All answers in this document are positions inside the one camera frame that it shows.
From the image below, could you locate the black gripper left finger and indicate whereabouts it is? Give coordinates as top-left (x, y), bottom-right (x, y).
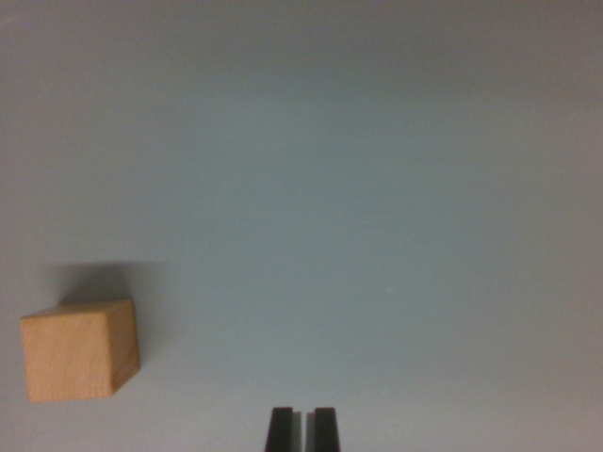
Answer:
top-left (264, 407), bottom-right (303, 452)

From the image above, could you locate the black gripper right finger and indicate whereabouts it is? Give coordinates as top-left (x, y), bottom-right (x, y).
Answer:
top-left (304, 407), bottom-right (342, 452)

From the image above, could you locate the wooden cube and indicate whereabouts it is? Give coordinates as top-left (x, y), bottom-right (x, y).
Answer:
top-left (20, 299), bottom-right (141, 403)

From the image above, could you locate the white plastic tray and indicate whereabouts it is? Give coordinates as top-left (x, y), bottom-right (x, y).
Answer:
top-left (0, 0), bottom-right (603, 452)

